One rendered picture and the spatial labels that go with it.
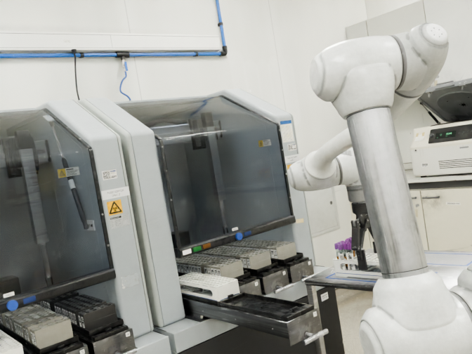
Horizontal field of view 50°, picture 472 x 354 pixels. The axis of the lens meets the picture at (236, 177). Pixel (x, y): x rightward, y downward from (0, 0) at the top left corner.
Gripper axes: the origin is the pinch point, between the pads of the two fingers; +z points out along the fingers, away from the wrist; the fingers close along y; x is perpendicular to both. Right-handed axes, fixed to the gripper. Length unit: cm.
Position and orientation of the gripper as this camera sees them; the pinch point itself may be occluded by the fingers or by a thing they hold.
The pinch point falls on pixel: (370, 259)
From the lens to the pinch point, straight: 181.3
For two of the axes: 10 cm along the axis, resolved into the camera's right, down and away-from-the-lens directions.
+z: 1.6, 9.9, 0.5
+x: -6.9, 0.7, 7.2
